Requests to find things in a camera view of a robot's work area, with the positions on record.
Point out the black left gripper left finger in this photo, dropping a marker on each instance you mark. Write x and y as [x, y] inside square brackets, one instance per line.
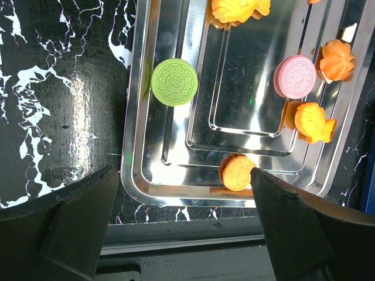
[59, 236]

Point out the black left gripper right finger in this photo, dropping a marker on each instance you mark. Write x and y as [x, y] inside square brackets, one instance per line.
[309, 238]

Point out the pink round cookie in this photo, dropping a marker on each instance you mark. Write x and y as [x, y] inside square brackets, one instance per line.
[295, 77]

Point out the blue tin lid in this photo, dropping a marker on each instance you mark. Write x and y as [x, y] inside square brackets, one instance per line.
[369, 205]

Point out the orange round cookie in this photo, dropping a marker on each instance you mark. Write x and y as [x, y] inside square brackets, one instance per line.
[235, 171]

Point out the orange fish cookie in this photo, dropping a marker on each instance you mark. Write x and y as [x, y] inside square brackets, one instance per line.
[309, 119]

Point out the steel baking tray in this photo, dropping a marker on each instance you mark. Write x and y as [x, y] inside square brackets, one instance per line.
[171, 155]

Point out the orange swirl cookie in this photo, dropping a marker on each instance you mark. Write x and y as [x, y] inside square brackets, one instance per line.
[337, 61]

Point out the green round cookie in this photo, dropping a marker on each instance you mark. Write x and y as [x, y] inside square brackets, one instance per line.
[174, 82]

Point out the orange star cookie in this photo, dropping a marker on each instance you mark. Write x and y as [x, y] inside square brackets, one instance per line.
[229, 11]

